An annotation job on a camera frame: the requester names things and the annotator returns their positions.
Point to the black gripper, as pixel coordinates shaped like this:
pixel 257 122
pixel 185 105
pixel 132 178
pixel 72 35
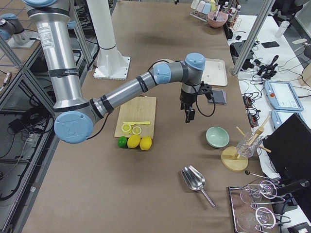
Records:
pixel 185 98

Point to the beige round plate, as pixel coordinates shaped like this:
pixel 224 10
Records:
pixel 161 61

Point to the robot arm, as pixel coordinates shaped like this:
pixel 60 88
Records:
pixel 10 26
pixel 76 115

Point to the cream rabbit tray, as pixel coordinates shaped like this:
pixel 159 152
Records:
pixel 214 72

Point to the black wooden glass tray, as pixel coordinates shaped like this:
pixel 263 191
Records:
pixel 248 217

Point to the grey folded cloth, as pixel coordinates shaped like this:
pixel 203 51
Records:
pixel 219 97

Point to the mint green bowl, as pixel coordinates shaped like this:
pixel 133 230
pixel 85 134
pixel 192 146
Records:
pixel 217 137

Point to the bamboo cutting board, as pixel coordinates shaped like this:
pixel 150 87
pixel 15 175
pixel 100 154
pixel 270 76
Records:
pixel 138 109

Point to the whole yellow lemon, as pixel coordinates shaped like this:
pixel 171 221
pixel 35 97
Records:
pixel 133 141
pixel 145 143

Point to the lemon slice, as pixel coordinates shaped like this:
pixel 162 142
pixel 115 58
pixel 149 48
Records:
pixel 136 130
pixel 126 128

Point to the wooden mug tree stand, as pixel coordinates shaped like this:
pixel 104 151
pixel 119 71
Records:
pixel 236 158

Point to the yellow plastic knife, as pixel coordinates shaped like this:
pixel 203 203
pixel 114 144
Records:
pixel 137 122

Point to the crystal glass on stand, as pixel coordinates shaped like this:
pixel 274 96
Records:
pixel 248 145

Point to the stainless steel scoop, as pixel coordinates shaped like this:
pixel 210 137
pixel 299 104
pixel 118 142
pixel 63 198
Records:
pixel 195 181

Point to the green lime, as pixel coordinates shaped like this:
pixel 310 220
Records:
pixel 122 142

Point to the blue teach pendant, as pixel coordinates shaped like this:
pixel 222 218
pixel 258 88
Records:
pixel 278 117
pixel 282 96

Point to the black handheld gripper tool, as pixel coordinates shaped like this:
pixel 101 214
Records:
pixel 268 71

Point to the white cup rack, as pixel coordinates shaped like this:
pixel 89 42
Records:
pixel 198 14

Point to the steel muddler black tip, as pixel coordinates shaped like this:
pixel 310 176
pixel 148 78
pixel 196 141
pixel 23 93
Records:
pixel 216 13

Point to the pink bowl of ice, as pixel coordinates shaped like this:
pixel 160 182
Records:
pixel 220 20

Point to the black smartphone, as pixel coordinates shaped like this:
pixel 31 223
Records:
pixel 271 44

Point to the black monitor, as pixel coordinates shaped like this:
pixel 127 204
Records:
pixel 290 146

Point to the blue plastic cup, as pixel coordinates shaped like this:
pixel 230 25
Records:
pixel 207 8

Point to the clear drinking glass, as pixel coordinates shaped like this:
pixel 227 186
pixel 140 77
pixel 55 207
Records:
pixel 257 193

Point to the mint plastic cup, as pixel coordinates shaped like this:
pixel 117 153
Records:
pixel 194 4

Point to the pink plastic cup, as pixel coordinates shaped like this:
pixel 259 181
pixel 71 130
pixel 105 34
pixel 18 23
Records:
pixel 201 6

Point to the yellow plastic cup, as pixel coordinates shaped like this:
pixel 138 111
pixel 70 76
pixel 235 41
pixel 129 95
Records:
pixel 213 5

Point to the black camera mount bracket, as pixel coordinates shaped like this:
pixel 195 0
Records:
pixel 206 90

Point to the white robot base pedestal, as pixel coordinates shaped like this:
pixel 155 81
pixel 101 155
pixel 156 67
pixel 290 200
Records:
pixel 110 63

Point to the aluminium frame post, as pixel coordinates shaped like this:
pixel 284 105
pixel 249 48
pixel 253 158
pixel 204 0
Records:
pixel 260 19

